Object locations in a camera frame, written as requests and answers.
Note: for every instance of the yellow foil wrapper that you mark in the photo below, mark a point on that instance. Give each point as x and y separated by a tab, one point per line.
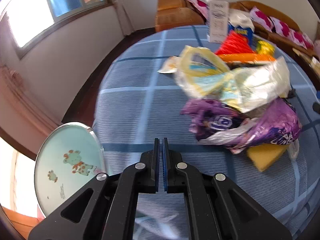
265	48

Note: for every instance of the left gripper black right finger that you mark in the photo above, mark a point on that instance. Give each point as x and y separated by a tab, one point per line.
216	207

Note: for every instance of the brown leather armchair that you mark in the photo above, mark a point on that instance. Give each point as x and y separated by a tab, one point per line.
176	13

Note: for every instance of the purple snack wrapper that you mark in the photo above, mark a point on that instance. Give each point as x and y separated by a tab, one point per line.
215	123

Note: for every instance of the pink left curtain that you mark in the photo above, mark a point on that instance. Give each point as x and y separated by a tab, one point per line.
24	103

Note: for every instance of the yellow sponge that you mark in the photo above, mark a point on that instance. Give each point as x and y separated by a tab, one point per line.
265	155

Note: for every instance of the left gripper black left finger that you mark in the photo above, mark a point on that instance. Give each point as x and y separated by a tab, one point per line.
105	207

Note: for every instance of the brown leather sofa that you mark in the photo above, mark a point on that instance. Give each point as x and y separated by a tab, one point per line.
283	43

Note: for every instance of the orange snack packet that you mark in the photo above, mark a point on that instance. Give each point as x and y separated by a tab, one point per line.
246	58

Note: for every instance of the white paper food wrapper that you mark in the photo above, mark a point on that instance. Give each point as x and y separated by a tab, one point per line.
170	65

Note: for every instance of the red foil wrapper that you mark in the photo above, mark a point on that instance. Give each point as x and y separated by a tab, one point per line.
234	43

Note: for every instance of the light blue cartoon trash bin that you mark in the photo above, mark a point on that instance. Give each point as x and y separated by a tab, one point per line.
70	157

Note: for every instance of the pink curtain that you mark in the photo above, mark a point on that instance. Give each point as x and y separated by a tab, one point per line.
123	18
24	103

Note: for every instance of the pink right curtain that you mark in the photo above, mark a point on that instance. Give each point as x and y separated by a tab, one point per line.
123	18

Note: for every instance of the window with brown frame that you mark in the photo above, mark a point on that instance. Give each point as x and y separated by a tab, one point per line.
30	21

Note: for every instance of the pink floral cushion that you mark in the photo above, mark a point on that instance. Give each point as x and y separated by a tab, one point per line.
296	37
261	18

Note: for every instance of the tall white milk carton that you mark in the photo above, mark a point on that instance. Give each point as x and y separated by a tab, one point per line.
217	21

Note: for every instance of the blue Look milk carton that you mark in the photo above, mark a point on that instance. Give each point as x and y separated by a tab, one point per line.
240	22

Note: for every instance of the white yellow plastic bag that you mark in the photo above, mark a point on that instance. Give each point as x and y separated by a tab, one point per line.
203	75

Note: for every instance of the blue plaid tablecloth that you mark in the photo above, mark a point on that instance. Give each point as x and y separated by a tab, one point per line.
137	104

